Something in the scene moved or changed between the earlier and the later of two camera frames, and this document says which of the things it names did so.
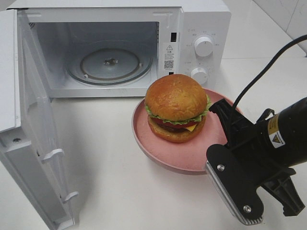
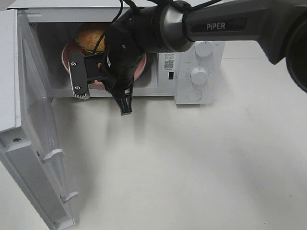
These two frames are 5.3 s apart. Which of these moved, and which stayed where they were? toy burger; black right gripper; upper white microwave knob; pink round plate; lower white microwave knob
Moved: black right gripper; toy burger; pink round plate
Stayed: lower white microwave knob; upper white microwave knob
